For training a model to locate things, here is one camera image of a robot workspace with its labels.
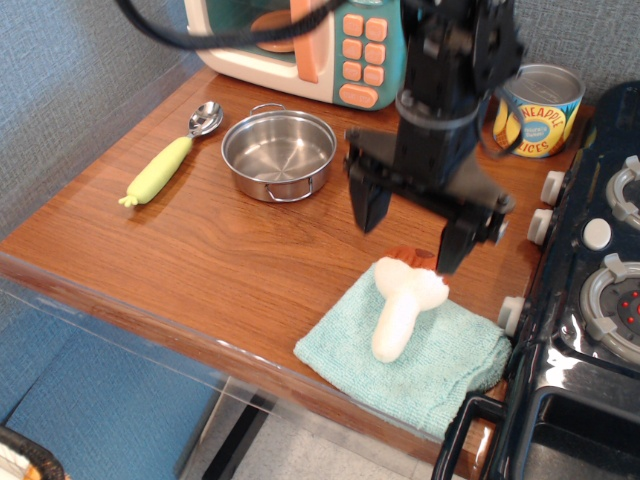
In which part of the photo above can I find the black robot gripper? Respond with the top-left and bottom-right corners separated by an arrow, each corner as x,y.
345,90 -> 515,275

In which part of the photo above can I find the white plush mushroom toy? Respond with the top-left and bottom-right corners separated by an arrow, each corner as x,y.
371,246 -> 450,363

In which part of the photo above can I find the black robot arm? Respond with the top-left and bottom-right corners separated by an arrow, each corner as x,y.
345,1 -> 524,275

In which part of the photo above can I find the light teal folded cloth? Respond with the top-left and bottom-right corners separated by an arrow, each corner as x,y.
294,269 -> 511,440

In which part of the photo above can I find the grey stove knob middle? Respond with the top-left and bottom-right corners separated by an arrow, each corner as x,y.
527,209 -> 553,246

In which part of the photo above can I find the grey stove knob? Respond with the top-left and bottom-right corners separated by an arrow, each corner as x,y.
527,209 -> 553,246
497,296 -> 525,337
540,171 -> 565,206

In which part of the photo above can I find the grey stove knob lower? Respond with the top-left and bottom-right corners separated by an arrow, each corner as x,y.
497,296 -> 525,337

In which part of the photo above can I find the grey stove knob upper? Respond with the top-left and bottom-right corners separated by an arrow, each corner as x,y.
540,171 -> 565,206

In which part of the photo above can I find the small steel pot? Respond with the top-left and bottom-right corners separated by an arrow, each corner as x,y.
221,103 -> 337,203

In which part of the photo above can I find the pineapple slices can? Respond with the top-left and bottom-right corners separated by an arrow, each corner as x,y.
493,64 -> 585,158

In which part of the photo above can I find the toy microwave teal and cream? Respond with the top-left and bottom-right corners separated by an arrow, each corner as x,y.
185,1 -> 406,111

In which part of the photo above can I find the black toy stove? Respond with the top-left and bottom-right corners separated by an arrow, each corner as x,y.
433,81 -> 639,479

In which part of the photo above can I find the black rimmed basket corner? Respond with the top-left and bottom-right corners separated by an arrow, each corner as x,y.
1,426 -> 69,480

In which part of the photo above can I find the spoon with green handle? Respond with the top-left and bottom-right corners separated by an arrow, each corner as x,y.
118,101 -> 224,208

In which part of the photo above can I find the black braided cable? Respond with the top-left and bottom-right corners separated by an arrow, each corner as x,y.
114,0 -> 346,51

